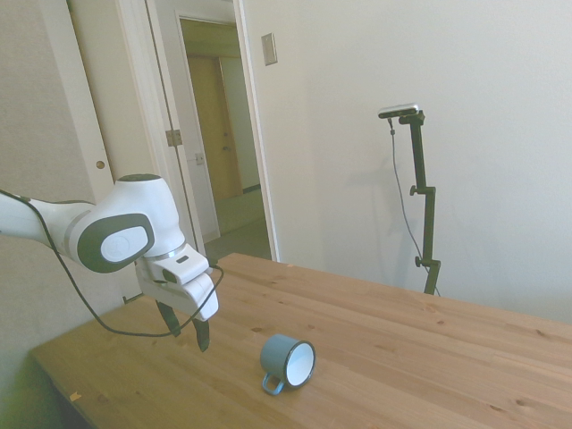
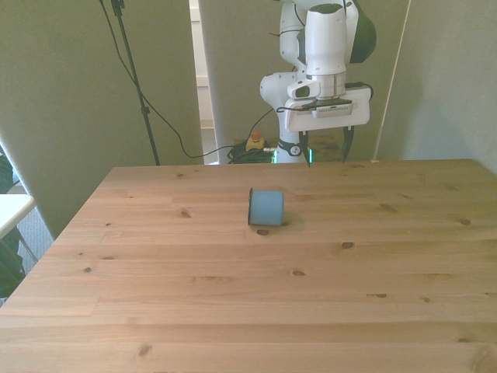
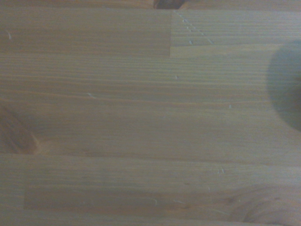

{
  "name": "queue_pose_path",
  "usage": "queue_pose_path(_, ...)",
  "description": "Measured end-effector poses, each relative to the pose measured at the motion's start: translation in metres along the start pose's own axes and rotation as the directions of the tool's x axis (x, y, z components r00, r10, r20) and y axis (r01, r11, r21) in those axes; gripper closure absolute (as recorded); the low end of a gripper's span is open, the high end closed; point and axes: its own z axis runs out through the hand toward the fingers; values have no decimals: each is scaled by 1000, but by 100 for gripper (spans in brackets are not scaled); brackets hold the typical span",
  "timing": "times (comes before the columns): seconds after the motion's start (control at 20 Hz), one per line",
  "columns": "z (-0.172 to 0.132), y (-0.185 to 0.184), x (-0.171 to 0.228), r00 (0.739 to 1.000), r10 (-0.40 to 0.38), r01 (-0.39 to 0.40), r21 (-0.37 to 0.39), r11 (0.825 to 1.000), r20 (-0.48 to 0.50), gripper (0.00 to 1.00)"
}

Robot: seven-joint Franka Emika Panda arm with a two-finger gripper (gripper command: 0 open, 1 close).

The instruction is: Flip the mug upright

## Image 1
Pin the silver camera on stand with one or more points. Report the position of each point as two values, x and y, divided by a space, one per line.
400 110

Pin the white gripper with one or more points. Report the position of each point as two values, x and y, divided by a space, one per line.
196 295

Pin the black camera stand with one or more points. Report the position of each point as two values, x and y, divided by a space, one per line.
424 201

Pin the metal door latch plate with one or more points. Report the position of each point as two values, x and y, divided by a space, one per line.
199 158

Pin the wooden hallway door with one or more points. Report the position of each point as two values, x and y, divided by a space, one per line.
210 125

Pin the brass door knob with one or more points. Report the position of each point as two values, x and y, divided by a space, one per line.
100 165

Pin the white open door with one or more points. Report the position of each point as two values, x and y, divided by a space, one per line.
185 111

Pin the blue enamel mug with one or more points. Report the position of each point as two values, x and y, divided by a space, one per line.
278 355

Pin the white closet door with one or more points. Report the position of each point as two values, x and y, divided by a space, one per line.
96 89

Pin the grey wall switch plate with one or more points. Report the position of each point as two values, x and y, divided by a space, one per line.
269 49

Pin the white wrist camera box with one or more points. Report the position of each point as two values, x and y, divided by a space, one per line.
185 266

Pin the metal door hinge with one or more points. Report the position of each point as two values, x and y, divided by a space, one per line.
174 137

